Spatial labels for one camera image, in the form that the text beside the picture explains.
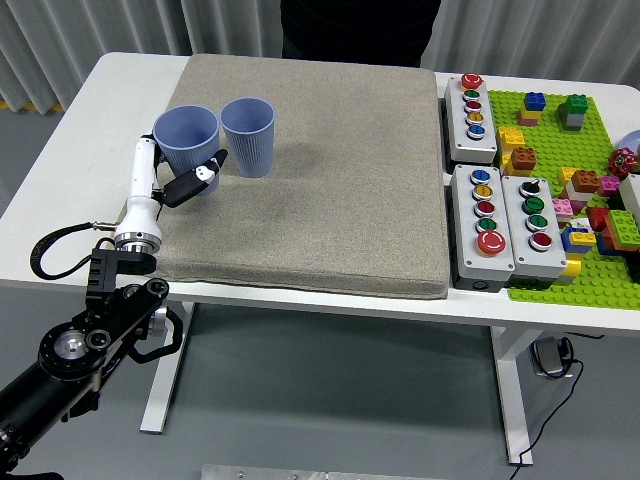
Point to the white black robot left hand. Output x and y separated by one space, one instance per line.
140 210

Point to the blue ribbed plastic cup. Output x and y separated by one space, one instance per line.
187 150
250 150

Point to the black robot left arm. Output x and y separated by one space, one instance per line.
30 395

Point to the yellow black floor tape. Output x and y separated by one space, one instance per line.
57 107

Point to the white table leg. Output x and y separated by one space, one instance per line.
512 390
162 400

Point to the white pleated curtain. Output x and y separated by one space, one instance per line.
75 30

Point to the grey-brown cushion mat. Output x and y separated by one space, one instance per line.
350 200

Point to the person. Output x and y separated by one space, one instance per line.
350 30

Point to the grey five-button control box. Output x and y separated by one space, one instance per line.
460 142
470 260

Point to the orange toy brick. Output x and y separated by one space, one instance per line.
586 180
523 159

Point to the pink toy brick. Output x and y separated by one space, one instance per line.
526 122
609 186
562 206

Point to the green studded baseplate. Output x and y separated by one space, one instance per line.
550 145

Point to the grey power adapter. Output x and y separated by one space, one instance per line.
547 356

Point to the white toy brick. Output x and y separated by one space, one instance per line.
575 194

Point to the blue and yellow toy brick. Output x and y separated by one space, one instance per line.
580 239

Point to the grey toy brick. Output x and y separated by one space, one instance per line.
575 122

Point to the red toy brick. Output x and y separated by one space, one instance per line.
597 219

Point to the large green toy brick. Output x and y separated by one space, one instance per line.
622 225

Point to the red valve handwheel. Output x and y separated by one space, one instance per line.
621 162

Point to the white box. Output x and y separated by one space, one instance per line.
631 197

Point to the lavender bowl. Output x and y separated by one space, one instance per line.
632 142

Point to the grey box with selector switch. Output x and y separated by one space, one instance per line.
547 262

